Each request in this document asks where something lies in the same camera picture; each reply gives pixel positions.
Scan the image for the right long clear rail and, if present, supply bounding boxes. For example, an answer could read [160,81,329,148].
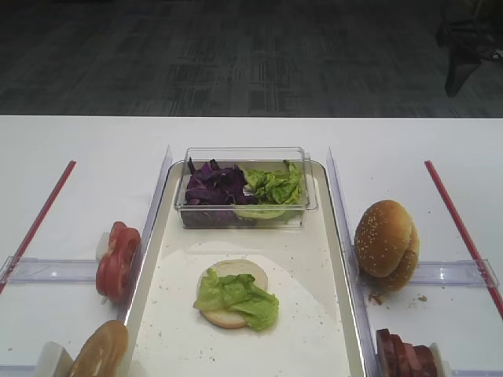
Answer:
[326,148,381,376]

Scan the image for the purple cabbage shreds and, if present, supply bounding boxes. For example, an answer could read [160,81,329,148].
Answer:
[185,158,258,206]

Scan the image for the rear tomato slice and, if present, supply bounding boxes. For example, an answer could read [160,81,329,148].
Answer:
[108,221,127,251]

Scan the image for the silver metal tray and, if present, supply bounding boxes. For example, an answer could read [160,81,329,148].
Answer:
[126,163,363,376]

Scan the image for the rear sesame bun top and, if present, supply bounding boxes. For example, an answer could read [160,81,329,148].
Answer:
[384,225,420,291]

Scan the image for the lower right clear rail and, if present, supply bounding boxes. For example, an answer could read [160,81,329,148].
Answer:
[452,370,503,377]

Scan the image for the left long clear rail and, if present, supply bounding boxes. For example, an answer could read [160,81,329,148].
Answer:
[117,145,172,326]

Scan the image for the red strip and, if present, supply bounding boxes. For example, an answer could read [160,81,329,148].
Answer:
[0,160,76,293]
[424,160,503,317]

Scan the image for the upper right clear rail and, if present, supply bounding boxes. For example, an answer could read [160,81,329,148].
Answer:
[409,259,499,287]

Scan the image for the white tomato holder block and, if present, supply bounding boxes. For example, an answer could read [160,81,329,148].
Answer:
[96,232,109,262]

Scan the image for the white bun base slice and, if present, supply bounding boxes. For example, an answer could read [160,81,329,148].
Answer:
[198,258,270,329]

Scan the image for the dark chair in background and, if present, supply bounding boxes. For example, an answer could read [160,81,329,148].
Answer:
[435,1,502,97]

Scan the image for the clear plastic salad container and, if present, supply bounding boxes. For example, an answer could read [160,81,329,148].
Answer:
[174,147,318,229]

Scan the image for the white meat holder block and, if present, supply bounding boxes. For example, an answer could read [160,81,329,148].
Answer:
[429,342,453,377]

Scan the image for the left red strip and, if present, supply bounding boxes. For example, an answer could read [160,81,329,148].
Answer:
[0,160,76,293]

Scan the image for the green lettuce leaf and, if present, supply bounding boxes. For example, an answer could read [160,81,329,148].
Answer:
[193,268,281,332]

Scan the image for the right red strip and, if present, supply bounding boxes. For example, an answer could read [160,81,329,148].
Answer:
[424,160,503,317]

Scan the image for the white bun holder block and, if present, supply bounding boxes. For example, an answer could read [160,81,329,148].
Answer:
[35,341,74,377]

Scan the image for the green lettuce pile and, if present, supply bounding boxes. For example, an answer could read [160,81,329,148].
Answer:
[235,159,303,222]

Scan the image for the lower left clear rail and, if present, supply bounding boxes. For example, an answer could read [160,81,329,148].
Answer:
[0,365,36,377]

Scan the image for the sliced meat patties stack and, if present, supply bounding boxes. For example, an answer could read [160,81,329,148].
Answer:
[376,328,442,376]

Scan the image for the sesame bun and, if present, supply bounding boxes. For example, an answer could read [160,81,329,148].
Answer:
[354,199,420,278]
[384,225,420,291]

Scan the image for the front tomato slice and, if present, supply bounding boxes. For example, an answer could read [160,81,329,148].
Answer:
[96,227,141,303]

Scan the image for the tomato slice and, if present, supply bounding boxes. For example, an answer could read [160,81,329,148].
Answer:
[108,221,127,251]
[96,227,141,303]

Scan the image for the upper left clear rail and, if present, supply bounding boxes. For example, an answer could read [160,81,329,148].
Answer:
[1,257,98,284]

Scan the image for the long clear rail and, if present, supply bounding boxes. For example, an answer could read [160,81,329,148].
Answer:
[117,145,172,326]
[326,148,381,376]

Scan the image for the front sesame bun top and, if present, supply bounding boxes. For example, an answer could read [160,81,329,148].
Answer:
[354,199,420,278]

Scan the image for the meat crumbs on table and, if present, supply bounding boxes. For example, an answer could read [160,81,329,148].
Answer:
[367,293,428,309]

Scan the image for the browned bun bottom slice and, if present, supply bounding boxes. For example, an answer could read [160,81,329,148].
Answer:
[68,320,129,377]

